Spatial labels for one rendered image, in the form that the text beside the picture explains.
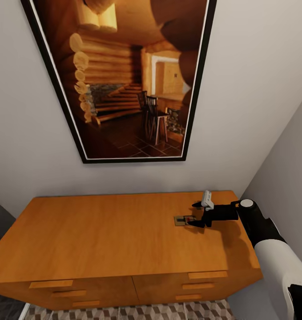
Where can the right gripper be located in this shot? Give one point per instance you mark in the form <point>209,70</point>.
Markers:
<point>208,216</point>

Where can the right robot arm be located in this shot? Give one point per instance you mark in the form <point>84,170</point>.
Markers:
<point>280,266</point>

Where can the cabinet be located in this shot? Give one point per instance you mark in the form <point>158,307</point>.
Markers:
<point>80,252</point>

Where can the picture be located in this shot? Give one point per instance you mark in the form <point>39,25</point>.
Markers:
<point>127,73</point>

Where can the door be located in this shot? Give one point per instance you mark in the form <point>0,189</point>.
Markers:
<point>10,309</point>

